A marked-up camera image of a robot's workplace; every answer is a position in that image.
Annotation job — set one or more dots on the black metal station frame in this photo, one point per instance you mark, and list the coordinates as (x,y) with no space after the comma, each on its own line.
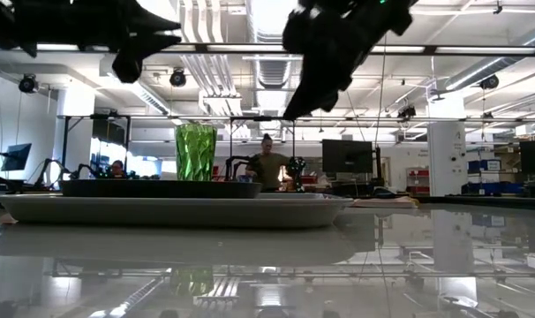
(65,146)
(292,132)

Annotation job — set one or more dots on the seated person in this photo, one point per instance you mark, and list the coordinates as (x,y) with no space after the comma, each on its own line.
(117,170)

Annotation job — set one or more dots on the white square pillar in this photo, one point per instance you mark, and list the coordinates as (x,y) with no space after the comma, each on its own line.
(446,154)

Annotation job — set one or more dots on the tilted blue-screen monitor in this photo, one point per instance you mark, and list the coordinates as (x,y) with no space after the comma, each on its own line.
(17,156)

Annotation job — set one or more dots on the dark round plate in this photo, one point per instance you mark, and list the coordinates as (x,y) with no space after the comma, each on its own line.
(161,189)

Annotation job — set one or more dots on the black ceiling camera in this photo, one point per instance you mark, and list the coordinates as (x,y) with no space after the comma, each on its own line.
(489,82)
(406,112)
(178,78)
(27,84)

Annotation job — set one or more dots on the blue storage bins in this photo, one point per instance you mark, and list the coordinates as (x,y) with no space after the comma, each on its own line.
(492,187)

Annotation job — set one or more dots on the green faceted plastic cup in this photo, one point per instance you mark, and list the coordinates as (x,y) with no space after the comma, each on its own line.
(196,152)

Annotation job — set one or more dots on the ribbed silver ventilation duct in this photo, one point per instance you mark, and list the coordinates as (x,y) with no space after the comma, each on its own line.
(272,73)

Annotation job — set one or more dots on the grey rectangular serving tray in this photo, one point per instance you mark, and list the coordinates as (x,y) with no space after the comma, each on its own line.
(175,212)

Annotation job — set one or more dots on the standing person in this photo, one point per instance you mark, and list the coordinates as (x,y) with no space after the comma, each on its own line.
(269,170)

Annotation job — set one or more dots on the large black monitor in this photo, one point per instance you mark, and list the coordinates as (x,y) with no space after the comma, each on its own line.
(347,155)

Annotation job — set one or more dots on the folded beige cloth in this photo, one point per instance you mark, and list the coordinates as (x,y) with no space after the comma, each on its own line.
(384,202)

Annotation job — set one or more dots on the red storage bins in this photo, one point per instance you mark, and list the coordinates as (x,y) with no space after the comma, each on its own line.
(417,181)

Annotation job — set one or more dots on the black overhead frame bar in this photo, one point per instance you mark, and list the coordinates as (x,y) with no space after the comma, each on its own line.
(241,48)

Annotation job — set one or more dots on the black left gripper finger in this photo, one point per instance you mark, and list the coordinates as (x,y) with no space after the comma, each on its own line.
(135,55)
(155,22)

